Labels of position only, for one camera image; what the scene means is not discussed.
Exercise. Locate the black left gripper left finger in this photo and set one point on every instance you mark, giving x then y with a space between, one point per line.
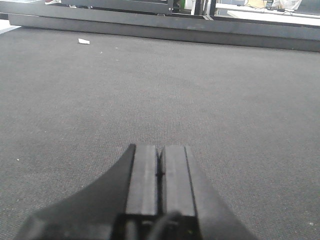
97 212

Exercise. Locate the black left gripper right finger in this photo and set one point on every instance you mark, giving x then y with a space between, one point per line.
185 188

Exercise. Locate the white paper scrap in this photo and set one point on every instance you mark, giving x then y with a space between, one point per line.
83 41

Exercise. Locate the dark metal floor frame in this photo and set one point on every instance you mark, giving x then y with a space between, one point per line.
287 36

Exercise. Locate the black machine base frame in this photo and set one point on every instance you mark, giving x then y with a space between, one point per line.
144 6

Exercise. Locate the white desk with cables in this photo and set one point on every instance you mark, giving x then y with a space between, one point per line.
264 10

